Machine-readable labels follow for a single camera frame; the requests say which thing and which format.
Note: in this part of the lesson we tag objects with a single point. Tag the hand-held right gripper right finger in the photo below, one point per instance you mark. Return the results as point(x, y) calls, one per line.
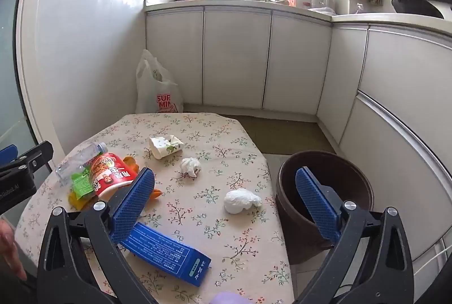
point(314, 201)

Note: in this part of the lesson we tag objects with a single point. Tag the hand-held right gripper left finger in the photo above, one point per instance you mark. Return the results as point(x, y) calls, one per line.
point(134, 207)

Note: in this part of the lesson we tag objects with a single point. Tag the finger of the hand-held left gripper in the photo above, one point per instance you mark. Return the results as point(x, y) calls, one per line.
point(31, 157)
point(9, 152)

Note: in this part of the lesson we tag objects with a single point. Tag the brown trash bin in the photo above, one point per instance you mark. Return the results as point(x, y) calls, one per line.
point(293, 219)

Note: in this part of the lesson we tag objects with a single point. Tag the red instant noodle cup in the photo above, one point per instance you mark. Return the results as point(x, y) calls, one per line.
point(109, 175)

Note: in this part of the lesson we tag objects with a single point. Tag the orange snack wrapper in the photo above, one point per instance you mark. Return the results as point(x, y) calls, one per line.
point(131, 162)

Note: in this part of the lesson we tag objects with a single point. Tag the clear plastic bottle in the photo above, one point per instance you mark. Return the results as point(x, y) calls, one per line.
point(76, 162)

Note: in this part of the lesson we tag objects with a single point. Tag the blue cardboard box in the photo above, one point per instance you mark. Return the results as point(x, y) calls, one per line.
point(166, 251)

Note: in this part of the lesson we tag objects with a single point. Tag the yellow wrapper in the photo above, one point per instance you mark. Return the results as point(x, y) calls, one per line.
point(77, 202)

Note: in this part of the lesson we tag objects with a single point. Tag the green snack packet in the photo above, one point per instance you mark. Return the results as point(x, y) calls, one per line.
point(82, 184)

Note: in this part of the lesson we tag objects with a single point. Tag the crushed paper cup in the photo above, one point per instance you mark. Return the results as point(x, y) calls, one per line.
point(160, 148)

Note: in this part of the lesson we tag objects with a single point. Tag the small white tissue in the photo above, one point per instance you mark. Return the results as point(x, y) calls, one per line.
point(190, 166)

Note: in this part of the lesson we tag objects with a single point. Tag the large white tissue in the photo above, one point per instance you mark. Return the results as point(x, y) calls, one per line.
point(238, 201)

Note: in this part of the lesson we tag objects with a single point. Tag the person's left hand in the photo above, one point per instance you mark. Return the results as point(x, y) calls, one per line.
point(9, 247)

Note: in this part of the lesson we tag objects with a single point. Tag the glass door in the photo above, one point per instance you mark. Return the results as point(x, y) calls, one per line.
point(12, 60)

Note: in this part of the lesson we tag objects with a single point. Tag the white cabinet drawer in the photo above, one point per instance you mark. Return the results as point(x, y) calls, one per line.
point(395, 155)
point(406, 67)

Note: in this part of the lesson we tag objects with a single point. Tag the white plastic shopping bag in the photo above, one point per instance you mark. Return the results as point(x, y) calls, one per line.
point(155, 92)

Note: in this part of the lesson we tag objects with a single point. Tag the white cabinet door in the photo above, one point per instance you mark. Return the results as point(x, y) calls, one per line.
point(296, 64)
point(236, 56)
point(174, 42)
point(342, 78)

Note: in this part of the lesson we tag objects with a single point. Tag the lilac soft object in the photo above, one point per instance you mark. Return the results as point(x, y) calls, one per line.
point(229, 299)

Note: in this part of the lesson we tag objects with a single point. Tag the white kitchen countertop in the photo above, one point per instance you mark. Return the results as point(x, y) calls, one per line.
point(370, 18)

